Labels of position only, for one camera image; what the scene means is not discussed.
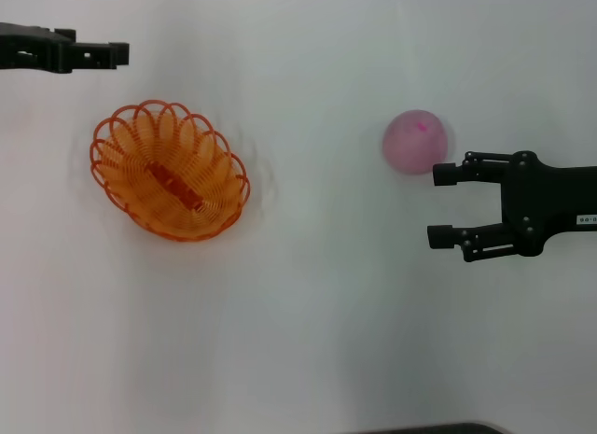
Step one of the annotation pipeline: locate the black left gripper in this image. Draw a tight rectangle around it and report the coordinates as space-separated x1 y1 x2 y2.
0 21 131 75

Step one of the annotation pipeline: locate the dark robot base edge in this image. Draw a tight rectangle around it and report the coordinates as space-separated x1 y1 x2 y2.
358 421 507 434

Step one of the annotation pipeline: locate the orange plastic wire basket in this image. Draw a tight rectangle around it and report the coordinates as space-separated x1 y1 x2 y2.
89 99 252 244

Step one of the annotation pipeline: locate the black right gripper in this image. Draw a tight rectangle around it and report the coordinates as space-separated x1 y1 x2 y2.
426 149 597 263

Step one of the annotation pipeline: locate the pink peach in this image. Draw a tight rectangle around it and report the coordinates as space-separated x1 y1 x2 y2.
382 109 451 176

